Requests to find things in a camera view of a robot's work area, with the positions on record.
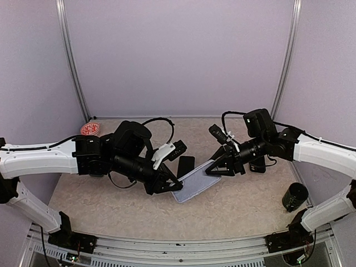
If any black cup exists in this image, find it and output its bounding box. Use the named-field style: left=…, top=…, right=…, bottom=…
left=282, top=182, right=309, bottom=212

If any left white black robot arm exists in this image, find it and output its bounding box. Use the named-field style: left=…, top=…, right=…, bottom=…
left=1, top=121, right=187, bottom=254

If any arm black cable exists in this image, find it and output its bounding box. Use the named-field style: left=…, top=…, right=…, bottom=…
left=0, top=118, right=176, bottom=267
left=221, top=111, right=356, bottom=251

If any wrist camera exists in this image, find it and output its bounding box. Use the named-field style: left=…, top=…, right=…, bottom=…
left=209, top=124, right=240, bottom=152
left=151, top=140, right=187, bottom=170

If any front aluminium rail base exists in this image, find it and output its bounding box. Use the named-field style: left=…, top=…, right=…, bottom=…
left=19, top=224, right=343, bottom=266

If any aluminium frame post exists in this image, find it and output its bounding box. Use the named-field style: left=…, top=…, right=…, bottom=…
left=271, top=0, right=302, bottom=119
left=56, top=0, right=91, bottom=122

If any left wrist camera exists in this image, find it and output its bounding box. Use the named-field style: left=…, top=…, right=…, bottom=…
left=151, top=140, right=187, bottom=170

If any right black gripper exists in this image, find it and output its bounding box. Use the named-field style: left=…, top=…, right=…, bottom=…
left=205, top=133, right=268, bottom=176

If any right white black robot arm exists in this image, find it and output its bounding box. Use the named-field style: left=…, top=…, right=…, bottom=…
left=206, top=108, right=355, bottom=253

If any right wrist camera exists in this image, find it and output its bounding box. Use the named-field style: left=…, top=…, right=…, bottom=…
left=209, top=124, right=240, bottom=152

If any black phone case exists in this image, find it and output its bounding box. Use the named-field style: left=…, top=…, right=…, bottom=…
left=249, top=156, right=266, bottom=174

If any left aluminium frame post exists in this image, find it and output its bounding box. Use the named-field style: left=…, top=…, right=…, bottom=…
left=56, top=0, right=91, bottom=122

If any red white patterned bowl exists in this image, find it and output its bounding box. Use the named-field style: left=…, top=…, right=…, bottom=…
left=80, top=122, right=101, bottom=136

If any right aluminium frame post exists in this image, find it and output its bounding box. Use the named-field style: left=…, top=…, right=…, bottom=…
left=271, top=0, right=302, bottom=119

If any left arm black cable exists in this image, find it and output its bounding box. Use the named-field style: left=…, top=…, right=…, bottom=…
left=0, top=118, right=176, bottom=267

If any lilac phone case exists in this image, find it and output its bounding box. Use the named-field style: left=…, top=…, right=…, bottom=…
left=172, top=160, right=221, bottom=204

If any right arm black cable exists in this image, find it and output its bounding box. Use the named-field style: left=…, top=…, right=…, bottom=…
left=221, top=111, right=356, bottom=251

